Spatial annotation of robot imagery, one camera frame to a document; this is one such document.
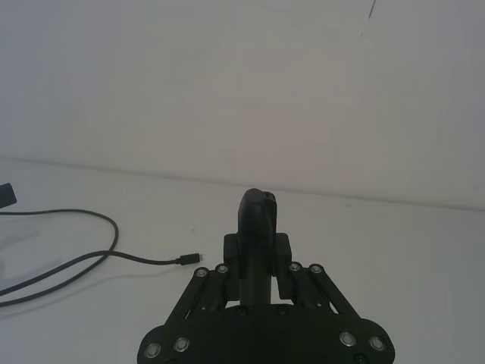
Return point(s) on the small black adapter block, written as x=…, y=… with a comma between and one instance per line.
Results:
x=6, y=195

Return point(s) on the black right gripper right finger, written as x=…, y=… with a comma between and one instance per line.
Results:
x=282, y=248

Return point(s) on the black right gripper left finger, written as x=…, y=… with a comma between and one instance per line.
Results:
x=252, y=242

